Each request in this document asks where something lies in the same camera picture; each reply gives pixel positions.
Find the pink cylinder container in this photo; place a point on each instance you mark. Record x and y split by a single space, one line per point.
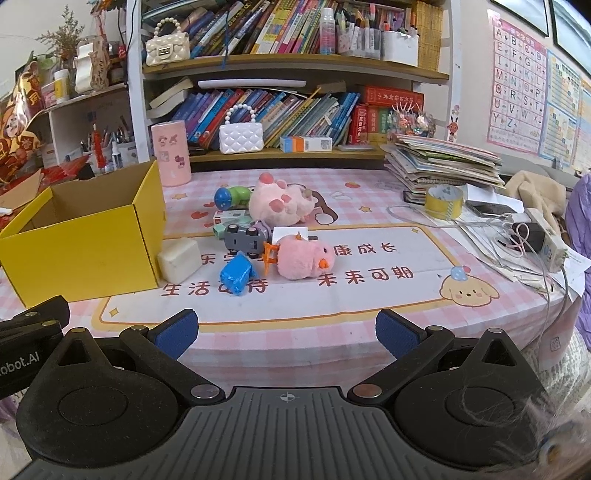
171 157

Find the cartoon wall sticker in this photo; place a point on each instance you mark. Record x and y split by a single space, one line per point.
453 127

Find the white pen holder with pens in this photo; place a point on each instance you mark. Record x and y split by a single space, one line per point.
399 48

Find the white shelf unit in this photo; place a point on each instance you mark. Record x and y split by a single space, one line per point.
60 134

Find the mint green correction tape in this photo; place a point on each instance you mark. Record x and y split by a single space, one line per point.
221 228

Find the yellow tape roll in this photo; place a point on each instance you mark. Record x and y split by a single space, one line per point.
434 205

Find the pink chick plush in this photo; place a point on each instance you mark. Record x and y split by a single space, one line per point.
300 258

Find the colourful crown ornament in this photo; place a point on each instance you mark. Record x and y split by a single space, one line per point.
411 122

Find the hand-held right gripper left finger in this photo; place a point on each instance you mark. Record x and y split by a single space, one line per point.
178 330

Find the white power strip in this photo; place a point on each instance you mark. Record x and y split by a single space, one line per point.
551 251

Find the green and blue toy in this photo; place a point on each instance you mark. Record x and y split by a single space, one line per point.
235 194

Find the pile of white papers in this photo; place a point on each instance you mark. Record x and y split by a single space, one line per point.
489 258

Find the flat cardboard piece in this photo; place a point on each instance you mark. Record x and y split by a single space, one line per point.
21 189

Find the blue plastic toy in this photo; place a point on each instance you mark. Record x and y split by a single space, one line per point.
235 274

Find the white jar with yellow label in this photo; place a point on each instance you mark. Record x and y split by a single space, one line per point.
61 87

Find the red hanging ornament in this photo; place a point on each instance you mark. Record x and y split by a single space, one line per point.
98 147

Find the grey toy car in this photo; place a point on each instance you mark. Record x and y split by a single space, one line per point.
242 237

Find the beige cloth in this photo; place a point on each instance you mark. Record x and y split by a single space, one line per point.
531 189

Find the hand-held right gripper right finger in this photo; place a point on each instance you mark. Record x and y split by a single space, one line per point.
397 330

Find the pile of thin picture books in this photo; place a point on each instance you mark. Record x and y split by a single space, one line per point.
443 161

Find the red paper decorations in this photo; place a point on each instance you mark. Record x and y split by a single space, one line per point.
60 173

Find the dried flower bunch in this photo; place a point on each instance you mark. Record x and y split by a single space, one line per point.
62 32

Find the clear bottle with pink print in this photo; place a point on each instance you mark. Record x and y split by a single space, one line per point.
327 32

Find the yellow cardboard box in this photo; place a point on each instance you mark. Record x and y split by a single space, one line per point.
83 249

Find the pink printed desk mat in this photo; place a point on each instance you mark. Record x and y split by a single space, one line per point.
369 295

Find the small white and red box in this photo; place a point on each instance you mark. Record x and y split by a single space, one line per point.
231 215

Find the orange blue white carton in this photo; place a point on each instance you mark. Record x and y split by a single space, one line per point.
304 144

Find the pink pen holder with pens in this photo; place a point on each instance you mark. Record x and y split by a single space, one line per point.
358 41

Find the gold and red foil decoration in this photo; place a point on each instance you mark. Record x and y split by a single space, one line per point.
18 120

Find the yellow book set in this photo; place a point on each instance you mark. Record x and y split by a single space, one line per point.
429 37

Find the alphabet wall poster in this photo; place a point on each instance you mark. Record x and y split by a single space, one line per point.
517 92

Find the white foam block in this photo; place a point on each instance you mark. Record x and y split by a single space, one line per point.
179 261

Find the row of colourful books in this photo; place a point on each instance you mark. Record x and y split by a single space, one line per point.
277 110

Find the stacked paperback books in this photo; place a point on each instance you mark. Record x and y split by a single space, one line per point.
171 99

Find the red boxed dictionary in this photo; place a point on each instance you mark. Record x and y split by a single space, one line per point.
392 96

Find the blue bordered wall poster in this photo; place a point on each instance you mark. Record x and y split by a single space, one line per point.
561 106

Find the black framed picture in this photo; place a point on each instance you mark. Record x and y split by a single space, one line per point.
521 14
572 23

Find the wooden bookshelf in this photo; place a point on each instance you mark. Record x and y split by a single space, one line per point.
295 64

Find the black charger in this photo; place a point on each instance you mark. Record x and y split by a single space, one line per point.
531 237

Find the white and wood figurine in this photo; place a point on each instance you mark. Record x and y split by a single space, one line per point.
92 67

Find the purple cloth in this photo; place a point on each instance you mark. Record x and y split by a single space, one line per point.
579 217

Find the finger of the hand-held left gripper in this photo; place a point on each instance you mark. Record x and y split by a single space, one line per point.
41 311

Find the pink paw plush toy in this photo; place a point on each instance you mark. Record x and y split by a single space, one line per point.
272 203

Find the row of tall books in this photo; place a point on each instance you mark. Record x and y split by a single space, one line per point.
263 23

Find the small spray bottle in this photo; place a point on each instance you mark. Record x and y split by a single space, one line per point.
115 154

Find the small orange plastic toy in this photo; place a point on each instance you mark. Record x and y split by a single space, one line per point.
270 253

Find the black phone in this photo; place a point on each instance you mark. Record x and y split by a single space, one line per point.
489 208

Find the red thick dictionary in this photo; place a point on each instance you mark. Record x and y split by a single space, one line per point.
359 124

